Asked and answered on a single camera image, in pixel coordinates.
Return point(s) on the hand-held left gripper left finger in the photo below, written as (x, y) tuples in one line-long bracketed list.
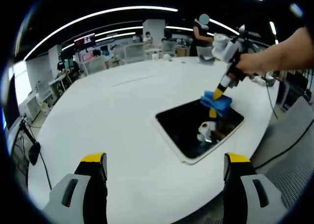
[(57, 209)]

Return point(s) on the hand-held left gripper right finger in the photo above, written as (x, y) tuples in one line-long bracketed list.
[(272, 209)]

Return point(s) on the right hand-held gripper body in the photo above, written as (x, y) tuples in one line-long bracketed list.
[(229, 49)]

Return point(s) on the blue cleaning cloth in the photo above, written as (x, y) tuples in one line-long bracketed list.
[(223, 104)]

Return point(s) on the person's right hand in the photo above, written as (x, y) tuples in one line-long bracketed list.
[(255, 63)]

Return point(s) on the black stand with lamp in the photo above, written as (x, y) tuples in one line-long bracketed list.
[(242, 30)]

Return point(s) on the grey object on table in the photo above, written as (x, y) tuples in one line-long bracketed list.
[(206, 60)]

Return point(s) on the small white device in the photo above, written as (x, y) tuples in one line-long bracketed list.
[(260, 80)]

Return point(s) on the cardboard box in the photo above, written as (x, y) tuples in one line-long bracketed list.
[(182, 52)]

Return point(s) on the black power adapter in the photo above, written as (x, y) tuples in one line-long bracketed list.
[(34, 152)]

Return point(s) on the small white object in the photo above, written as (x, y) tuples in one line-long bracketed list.
[(167, 58)]

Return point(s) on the white cup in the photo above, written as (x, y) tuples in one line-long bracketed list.
[(154, 57)]

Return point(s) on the grey mesh chair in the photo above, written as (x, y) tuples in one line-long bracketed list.
[(292, 135)]

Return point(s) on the white shelf cart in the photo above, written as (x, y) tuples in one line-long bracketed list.
[(44, 93)]

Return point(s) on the black computer monitor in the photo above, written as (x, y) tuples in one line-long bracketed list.
[(11, 101)]

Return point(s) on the long curved ceiling light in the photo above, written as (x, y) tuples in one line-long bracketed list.
[(81, 19)]

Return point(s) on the red wall screen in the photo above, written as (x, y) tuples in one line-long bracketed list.
[(84, 41)]

